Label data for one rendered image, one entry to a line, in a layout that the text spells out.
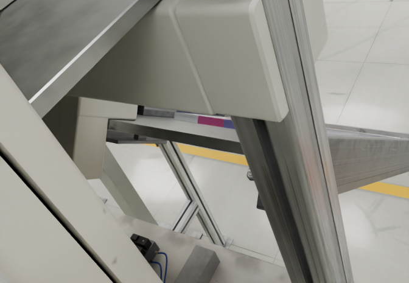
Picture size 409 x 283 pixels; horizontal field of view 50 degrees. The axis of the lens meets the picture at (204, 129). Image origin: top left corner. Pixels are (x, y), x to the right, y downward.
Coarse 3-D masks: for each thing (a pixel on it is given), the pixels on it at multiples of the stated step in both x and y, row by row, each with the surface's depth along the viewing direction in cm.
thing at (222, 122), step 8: (176, 112) 64; (184, 120) 63; (192, 120) 62; (200, 120) 61; (208, 120) 61; (216, 120) 60; (224, 120) 59; (232, 128) 58; (328, 128) 92; (376, 136) 74; (384, 136) 82
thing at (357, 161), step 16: (336, 144) 44; (352, 144) 49; (368, 144) 55; (384, 144) 62; (400, 144) 73; (336, 160) 44; (352, 160) 49; (368, 160) 56; (384, 160) 64; (400, 160) 75; (336, 176) 45; (352, 176) 50; (368, 176) 57; (384, 176) 66
